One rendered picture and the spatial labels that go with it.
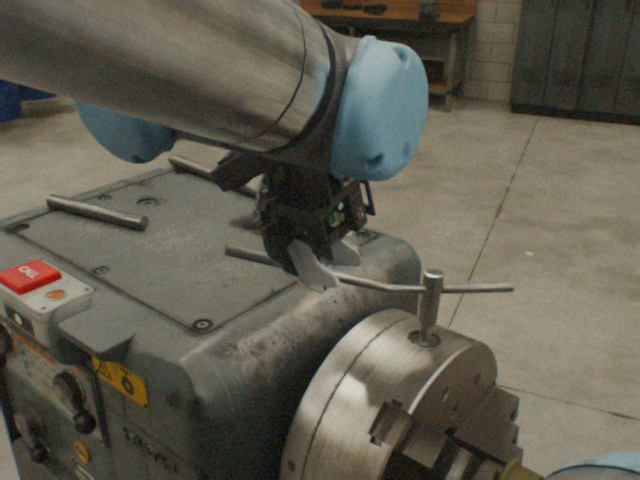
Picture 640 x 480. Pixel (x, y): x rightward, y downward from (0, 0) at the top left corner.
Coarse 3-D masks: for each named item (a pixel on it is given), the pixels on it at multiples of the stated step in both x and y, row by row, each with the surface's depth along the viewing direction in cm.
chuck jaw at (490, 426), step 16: (480, 400) 84; (496, 400) 84; (512, 400) 84; (480, 416) 82; (496, 416) 82; (512, 416) 84; (448, 432) 81; (464, 432) 80; (480, 432) 80; (496, 432) 80; (512, 432) 79; (464, 448) 80; (480, 448) 78; (496, 448) 78; (512, 448) 77
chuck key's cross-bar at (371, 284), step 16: (240, 256) 67; (256, 256) 67; (336, 272) 70; (368, 288) 71; (384, 288) 72; (400, 288) 72; (416, 288) 72; (448, 288) 73; (464, 288) 73; (480, 288) 74; (496, 288) 74; (512, 288) 75
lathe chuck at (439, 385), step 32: (416, 320) 81; (384, 352) 74; (416, 352) 73; (448, 352) 73; (480, 352) 79; (352, 384) 72; (384, 384) 70; (416, 384) 69; (448, 384) 74; (480, 384) 83; (352, 416) 70; (416, 416) 69; (448, 416) 77; (320, 448) 71; (352, 448) 68; (384, 448) 67
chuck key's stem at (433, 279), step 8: (424, 272) 73; (432, 272) 72; (440, 272) 73; (424, 280) 73; (432, 280) 72; (440, 280) 72; (432, 288) 72; (440, 288) 72; (424, 296) 73; (432, 296) 72; (440, 296) 73; (424, 304) 73; (432, 304) 73; (424, 312) 73; (432, 312) 73; (424, 320) 74; (432, 320) 74; (424, 328) 75; (424, 336) 75
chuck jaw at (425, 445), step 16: (384, 416) 69; (400, 416) 68; (384, 432) 68; (400, 432) 67; (416, 432) 68; (432, 432) 67; (400, 448) 68; (416, 448) 67; (432, 448) 67; (448, 448) 68; (416, 464) 73; (432, 464) 66; (448, 464) 69; (464, 464) 69; (480, 464) 71
